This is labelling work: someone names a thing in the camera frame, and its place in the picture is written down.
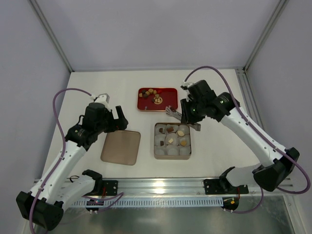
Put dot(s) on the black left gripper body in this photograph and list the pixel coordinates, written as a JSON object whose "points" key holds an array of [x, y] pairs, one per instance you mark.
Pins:
{"points": [[114, 121]]}

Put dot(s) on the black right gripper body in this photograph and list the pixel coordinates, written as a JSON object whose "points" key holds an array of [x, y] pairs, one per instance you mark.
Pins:
{"points": [[185, 114]]}

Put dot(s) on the metal tongs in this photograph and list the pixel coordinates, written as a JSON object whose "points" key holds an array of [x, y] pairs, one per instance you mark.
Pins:
{"points": [[177, 115]]}

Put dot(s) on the tan round chocolate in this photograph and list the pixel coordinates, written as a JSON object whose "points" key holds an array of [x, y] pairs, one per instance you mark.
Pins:
{"points": [[180, 133]]}

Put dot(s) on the brown cube chocolate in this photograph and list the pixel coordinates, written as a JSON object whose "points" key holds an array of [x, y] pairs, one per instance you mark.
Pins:
{"points": [[170, 129]]}

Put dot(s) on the gold tin lid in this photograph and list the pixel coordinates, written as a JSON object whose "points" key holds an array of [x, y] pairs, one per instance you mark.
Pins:
{"points": [[121, 147]]}

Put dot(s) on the brown leaf chocolate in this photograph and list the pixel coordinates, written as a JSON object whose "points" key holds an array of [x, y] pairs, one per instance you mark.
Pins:
{"points": [[184, 143]]}

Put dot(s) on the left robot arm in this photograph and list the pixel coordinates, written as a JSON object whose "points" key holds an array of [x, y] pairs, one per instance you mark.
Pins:
{"points": [[45, 204]]}

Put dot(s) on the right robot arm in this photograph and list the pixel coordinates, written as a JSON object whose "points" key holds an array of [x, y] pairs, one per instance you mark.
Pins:
{"points": [[273, 165]]}

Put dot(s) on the red tray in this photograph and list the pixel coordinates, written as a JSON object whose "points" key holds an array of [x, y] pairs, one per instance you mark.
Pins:
{"points": [[156, 99]]}

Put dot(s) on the gold tin box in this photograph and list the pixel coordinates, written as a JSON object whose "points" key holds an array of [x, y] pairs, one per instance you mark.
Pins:
{"points": [[173, 151]]}

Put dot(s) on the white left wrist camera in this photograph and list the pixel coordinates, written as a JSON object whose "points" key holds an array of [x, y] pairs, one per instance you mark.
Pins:
{"points": [[102, 98]]}

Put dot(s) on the aluminium rail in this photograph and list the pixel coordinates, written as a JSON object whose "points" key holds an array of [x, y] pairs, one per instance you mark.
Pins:
{"points": [[148, 193]]}

